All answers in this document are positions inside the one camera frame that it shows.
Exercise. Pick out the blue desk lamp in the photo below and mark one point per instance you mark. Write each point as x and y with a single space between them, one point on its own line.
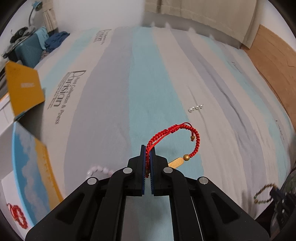
34 5

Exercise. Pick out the yellow cardboard lid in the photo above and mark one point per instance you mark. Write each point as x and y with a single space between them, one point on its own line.
25 92

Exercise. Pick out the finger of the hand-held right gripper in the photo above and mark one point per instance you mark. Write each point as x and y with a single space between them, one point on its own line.
278 197

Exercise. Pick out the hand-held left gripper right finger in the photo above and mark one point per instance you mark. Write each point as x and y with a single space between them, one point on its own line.
152 171

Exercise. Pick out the beige side curtain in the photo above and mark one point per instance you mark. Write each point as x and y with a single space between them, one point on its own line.
50 16

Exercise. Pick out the black headphones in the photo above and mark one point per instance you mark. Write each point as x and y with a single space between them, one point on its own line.
19 33

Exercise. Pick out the beige window curtain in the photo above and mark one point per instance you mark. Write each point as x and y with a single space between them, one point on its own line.
208 18

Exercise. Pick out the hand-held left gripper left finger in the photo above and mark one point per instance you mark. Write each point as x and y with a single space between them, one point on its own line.
143 166

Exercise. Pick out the light blue cloth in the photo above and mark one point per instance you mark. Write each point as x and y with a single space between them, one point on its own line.
42 34

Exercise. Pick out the white cardboard box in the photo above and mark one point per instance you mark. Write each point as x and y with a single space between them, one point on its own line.
4 111

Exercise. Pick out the blue suitcase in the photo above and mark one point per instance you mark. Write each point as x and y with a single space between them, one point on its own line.
30 52

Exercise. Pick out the striped blanket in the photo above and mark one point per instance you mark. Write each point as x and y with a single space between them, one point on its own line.
148 81

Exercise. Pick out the dark blue clothes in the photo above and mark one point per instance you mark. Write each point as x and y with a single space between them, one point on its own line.
56 39

